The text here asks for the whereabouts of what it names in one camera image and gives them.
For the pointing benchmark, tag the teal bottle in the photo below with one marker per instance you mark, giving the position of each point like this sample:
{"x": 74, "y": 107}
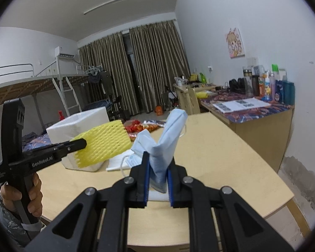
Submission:
{"x": 288, "y": 93}

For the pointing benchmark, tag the dark blue hanging garment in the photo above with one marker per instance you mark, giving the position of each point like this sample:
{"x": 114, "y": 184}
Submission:
{"x": 94, "y": 78}

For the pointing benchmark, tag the brown curtain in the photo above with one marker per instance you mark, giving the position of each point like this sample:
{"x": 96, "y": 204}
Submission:
{"x": 107, "y": 73}
{"x": 160, "y": 65}

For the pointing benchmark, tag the small wall socket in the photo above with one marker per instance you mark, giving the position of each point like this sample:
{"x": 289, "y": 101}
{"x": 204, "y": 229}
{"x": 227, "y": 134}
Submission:
{"x": 210, "y": 68}

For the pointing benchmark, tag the green jug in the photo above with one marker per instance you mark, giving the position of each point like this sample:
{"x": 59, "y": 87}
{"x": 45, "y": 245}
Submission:
{"x": 202, "y": 78}

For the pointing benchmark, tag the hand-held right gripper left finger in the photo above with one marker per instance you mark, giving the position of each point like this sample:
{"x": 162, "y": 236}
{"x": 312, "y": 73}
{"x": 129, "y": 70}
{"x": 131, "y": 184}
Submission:
{"x": 146, "y": 181}

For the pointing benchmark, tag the white spray bottle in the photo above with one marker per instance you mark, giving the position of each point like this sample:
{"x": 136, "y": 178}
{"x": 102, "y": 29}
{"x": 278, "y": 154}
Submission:
{"x": 267, "y": 85}

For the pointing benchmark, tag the white air conditioner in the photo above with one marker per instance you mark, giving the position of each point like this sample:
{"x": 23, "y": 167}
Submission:
{"x": 64, "y": 52}

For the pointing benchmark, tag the printed paper sheet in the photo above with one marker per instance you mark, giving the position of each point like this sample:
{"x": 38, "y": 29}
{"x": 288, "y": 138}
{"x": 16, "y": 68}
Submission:
{"x": 241, "y": 105}

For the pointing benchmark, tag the steel-lid jar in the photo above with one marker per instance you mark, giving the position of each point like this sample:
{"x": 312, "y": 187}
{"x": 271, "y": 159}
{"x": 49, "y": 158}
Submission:
{"x": 247, "y": 80}

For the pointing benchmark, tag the person's left forearm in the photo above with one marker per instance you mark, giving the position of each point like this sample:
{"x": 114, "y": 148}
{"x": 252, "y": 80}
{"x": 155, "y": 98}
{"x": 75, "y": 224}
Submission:
{"x": 8, "y": 227}

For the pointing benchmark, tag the white metal bunk bed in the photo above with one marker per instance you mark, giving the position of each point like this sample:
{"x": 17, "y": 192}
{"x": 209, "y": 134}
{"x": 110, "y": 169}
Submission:
{"x": 78, "y": 78}
{"x": 15, "y": 89}

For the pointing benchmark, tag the blue plaid quilt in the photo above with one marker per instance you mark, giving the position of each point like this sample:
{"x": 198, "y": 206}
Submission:
{"x": 35, "y": 141}

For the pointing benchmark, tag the black folding chair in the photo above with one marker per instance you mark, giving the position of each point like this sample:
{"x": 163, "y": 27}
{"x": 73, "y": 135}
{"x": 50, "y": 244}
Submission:
{"x": 118, "y": 107}

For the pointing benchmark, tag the double wall socket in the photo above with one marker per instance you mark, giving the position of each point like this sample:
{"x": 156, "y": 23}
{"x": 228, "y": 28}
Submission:
{"x": 251, "y": 60}

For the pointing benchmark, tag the dark hanging coat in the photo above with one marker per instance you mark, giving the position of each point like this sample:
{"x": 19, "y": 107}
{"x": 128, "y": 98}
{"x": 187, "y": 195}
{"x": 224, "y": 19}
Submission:
{"x": 107, "y": 84}

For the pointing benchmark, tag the colourful snack packet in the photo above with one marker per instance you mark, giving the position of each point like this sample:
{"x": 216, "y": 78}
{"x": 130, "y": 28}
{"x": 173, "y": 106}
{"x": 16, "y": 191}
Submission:
{"x": 153, "y": 126}

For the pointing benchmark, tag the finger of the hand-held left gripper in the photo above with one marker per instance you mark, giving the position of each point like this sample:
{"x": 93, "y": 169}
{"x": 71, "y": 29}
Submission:
{"x": 71, "y": 145}

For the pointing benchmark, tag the yellow box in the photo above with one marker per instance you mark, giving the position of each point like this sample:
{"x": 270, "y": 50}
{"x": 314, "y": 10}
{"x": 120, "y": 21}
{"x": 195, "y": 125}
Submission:
{"x": 193, "y": 78}

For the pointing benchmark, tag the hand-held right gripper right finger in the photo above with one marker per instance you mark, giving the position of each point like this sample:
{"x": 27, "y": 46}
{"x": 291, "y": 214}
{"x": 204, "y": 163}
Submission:
{"x": 170, "y": 186}

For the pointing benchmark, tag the ceiling tube light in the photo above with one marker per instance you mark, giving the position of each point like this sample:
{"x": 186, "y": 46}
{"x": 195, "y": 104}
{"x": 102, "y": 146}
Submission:
{"x": 106, "y": 4}

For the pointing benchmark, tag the orange bag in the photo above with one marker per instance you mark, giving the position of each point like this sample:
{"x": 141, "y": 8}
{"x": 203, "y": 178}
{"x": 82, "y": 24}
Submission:
{"x": 159, "y": 111}

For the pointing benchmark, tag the blue face mask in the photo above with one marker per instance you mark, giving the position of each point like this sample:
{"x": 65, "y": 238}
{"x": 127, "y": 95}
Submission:
{"x": 143, "y": 147}
{"x": 168, "y": 141}

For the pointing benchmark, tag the cartoon wall poster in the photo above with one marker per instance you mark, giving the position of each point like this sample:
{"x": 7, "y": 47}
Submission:
{"x": 235, "y": 43}

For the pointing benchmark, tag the blue bottle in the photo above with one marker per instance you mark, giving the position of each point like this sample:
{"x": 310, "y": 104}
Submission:
{"x": 279, "y": 91}

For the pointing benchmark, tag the yellow foam net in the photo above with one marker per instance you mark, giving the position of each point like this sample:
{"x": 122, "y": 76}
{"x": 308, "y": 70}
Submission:
{"x": 105, "y": 143}

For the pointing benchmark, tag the red snack packet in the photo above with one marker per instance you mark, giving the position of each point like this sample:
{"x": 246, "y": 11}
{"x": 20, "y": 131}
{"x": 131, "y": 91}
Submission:
{"x": 132, "y": 128}

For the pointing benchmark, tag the black headphones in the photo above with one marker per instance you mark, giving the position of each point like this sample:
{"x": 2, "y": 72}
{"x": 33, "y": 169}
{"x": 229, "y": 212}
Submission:
{"x": 237, "y": 85}

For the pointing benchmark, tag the green-capped bottle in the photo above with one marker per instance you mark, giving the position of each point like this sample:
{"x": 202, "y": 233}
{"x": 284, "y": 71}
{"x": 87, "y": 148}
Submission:
{"x": 275, "y": 69}

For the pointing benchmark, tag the blue plaid bedding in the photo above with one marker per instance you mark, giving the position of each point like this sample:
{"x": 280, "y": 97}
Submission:
{"x": 98, "y": 105}

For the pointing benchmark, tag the wooden desk with patterned cover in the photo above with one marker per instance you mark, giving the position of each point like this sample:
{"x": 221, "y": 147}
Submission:
{"x": 260, "y": 131}

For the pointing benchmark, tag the white bed ladder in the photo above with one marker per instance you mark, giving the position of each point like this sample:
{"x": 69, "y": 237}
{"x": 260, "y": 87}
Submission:
{"x": 68, "y": 97}

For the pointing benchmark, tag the white tissue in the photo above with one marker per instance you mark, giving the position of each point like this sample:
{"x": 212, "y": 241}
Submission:
{"x": 118, "y": 162}

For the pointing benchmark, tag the person's left hand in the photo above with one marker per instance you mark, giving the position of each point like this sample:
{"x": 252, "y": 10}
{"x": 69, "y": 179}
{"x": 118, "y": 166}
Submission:
{"x": 36, "y": 197}

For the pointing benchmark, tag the yellow packet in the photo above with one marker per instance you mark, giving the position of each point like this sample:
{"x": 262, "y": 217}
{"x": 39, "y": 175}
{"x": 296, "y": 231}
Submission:
{"x": 201, "y": 94}

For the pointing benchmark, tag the white foam box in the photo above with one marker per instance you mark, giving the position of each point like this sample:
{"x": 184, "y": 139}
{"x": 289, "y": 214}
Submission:
{"x": 78, "y": 122}

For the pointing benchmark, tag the wooden smiley chair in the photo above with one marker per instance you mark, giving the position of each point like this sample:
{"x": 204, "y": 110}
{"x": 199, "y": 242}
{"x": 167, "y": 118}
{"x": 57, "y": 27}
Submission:
{"x": 190, "y": 101}

